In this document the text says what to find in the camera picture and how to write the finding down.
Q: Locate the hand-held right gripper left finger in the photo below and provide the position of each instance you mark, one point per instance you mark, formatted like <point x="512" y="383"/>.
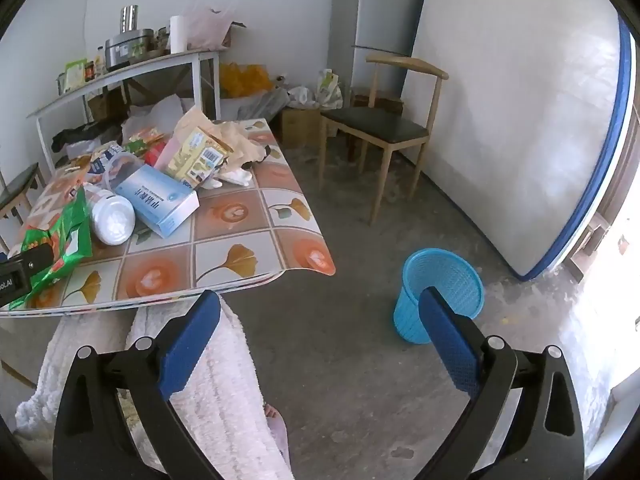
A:
<point x="192" y="340"/>

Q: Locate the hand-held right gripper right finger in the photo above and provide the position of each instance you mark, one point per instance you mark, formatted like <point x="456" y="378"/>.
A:
<point x="447" y="340"/>

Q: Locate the blue plastic wastebasket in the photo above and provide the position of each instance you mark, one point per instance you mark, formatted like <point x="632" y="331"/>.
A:
<point x="407" y="315"/>

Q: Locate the green snack bag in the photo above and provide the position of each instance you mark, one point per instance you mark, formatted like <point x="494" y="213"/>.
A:
<point x="65" y="240"/>

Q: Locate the white fluffy blanket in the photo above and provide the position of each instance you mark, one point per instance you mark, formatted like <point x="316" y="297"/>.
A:
<point x="225" y="385"/>

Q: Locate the wooden chair black seat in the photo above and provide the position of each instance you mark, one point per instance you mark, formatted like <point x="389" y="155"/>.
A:
<point x="375" y="127"/>
<point x="17" y="190"/>

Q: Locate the ginkgo leaf patterned tablecloth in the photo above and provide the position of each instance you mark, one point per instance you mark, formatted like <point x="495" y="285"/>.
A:
<point x="225" y="250"/>

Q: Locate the white plastic jar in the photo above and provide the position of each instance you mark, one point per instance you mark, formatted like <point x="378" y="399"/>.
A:
<point x="112" y="220"/>

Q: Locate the blue white snack packet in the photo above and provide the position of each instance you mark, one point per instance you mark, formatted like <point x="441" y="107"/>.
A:
<point x="102" y="162"/>

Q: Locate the blue medicine box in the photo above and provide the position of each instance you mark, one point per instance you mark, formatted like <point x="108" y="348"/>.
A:
<point x="157" y="200"/>

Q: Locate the clear plastic container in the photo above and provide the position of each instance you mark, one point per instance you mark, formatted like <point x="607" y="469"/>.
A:
<point x="125" y="165"/>

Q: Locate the black cloth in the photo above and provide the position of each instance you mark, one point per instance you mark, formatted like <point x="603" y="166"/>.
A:
<point x="85" y="135"/>

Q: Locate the white crumpled tissue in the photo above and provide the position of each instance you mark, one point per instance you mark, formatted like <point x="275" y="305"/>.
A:
<point x="235" y="176"/>

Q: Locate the red packet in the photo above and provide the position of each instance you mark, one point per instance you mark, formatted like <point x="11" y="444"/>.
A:
<point x="155" y="152"/>

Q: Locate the yellow carton box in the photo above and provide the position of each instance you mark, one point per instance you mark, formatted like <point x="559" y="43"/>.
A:
<point x="197" y="157"/>

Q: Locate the brown cardboard box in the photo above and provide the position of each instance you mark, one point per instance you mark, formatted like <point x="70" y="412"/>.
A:
<point x="300" y="127"/>
<point x="105" y="105"/>

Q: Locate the green food packet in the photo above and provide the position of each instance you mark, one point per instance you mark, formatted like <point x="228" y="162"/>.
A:
<point x="75" y="74"/>

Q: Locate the beige paper bag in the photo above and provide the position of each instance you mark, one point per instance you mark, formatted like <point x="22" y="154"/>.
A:
<point x="240" y="137"/>

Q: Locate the dark sauce jar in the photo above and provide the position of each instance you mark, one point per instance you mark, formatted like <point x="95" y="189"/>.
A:
<point x="89" y="71"/>

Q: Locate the white crumpled sheet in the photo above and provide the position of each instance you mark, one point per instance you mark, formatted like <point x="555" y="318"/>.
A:
<point x="160" y="110"/>

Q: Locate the white mattress blue edge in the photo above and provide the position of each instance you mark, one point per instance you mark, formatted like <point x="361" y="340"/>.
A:
<point x="510" y="110"/>

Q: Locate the white side table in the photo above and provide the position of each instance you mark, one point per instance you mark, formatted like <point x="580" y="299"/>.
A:
<point x="150" y="62"/>

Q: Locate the steel cooker pot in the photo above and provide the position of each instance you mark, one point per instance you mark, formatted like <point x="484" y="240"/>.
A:
<point x="127" y="50"/>

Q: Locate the grey plastic bag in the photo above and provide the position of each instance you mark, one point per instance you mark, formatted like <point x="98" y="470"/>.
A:
<point x="262" y="104"/>

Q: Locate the yellow plastic bag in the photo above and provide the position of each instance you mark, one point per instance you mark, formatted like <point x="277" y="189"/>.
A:
<point x="245" y="80"/>

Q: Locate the white plastic bag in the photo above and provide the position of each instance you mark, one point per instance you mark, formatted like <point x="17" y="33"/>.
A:
<point x="302" y="96"/>

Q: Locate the steel cup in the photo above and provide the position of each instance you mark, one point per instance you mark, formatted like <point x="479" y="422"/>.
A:
<point x="129" y="17"/>

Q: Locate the green white paper bag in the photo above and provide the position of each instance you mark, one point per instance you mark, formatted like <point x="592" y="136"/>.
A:
<point x="327" y="87"/>

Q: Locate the white paper towel roll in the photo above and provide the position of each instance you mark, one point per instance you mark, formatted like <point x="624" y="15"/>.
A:
<point x="178" y="35"/>

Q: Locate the pink plastic bag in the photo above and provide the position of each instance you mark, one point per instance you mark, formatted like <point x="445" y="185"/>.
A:
<point x="207" y="30"/>

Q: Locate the grey refrigerator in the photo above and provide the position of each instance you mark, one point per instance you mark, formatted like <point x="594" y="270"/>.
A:
<point x="372" y="15"/>

